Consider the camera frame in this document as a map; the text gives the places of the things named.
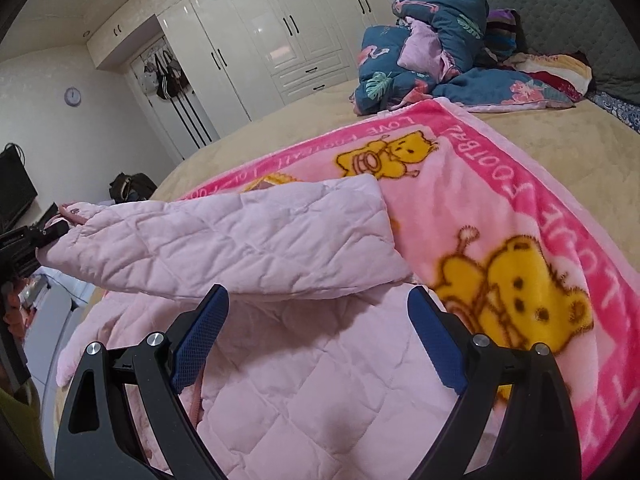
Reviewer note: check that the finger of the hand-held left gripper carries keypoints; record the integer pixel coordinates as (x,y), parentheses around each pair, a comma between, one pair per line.
(52,232)

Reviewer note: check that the yellow red striped blanket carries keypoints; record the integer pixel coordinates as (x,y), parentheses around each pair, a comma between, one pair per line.
(555,72)

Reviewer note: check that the white glossy wardrobe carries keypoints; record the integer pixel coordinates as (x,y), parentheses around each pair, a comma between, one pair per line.
(260,35)

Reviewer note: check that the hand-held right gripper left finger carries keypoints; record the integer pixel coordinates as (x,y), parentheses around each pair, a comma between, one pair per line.
(200,340)

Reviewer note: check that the black television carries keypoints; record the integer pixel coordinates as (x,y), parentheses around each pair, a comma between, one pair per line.
(15,190)

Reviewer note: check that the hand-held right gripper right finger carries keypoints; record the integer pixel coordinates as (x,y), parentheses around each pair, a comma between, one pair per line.
(435,340)

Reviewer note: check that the pink quilted jacket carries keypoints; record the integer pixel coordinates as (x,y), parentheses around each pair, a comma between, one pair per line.
(280,245)

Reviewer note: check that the blue floral quilt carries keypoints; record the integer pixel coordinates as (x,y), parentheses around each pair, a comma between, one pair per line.
(450,25)

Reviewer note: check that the bed with beige cover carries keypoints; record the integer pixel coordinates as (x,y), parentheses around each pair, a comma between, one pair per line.
(575,155)

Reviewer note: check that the blue white patterned cloth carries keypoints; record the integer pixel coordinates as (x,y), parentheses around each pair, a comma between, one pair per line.
(617,107)

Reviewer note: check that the pale grey chair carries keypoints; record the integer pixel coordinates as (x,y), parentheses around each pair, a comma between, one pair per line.
(55,330)

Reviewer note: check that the pink printed bear blanket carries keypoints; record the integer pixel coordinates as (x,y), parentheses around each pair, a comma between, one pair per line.
(500,185)

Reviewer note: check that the black hanging bag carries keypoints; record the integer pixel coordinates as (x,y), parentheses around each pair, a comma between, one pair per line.
(164,82)

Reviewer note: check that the purple striped cloth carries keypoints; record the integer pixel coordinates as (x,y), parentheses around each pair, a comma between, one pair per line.
(502,35)

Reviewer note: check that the person's yellow-green garment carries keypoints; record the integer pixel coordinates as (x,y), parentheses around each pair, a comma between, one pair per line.
(22,435)

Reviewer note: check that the grey quilted headboard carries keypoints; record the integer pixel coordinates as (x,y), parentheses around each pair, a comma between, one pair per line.
(575,10)

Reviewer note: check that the white door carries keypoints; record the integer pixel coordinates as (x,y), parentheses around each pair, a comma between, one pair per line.
(200,120)

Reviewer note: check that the white hanging bag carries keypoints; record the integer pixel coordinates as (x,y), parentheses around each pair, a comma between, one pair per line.
(149,79)

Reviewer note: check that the dark brown bag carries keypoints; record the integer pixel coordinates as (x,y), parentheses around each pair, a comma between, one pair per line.
(132,186)

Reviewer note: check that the round wall clock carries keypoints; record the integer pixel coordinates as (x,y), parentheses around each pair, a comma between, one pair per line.
(73,96)

